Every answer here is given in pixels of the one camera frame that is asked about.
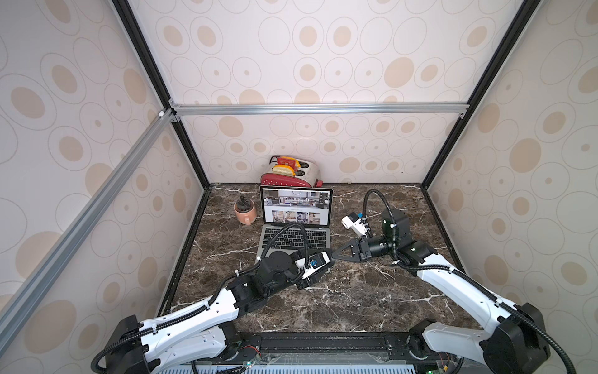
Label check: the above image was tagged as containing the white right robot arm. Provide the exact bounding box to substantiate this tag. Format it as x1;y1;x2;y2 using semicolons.
333;199;576;373

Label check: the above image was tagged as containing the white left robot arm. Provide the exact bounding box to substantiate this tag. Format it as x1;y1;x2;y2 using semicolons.
90;242;333;373

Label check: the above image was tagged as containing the silver laptop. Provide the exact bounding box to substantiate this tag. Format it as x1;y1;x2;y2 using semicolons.
257;186;333;257

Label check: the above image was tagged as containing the pink ceramic mug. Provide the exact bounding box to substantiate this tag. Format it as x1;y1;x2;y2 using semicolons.
234;201;257;225

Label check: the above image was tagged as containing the red polka dot toaster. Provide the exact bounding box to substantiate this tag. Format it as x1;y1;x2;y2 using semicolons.
260;155;323;188

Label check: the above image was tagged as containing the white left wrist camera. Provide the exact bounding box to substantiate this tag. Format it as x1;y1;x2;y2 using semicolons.
294;252;331;280

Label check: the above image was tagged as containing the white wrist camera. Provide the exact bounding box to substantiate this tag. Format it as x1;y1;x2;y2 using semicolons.
294;252;331;280
341;212;372;238

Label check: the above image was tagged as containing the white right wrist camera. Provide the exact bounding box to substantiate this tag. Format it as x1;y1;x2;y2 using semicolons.
341;212;372;238

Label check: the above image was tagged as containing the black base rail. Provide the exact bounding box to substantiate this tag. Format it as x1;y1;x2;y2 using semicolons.
153;330;528;374

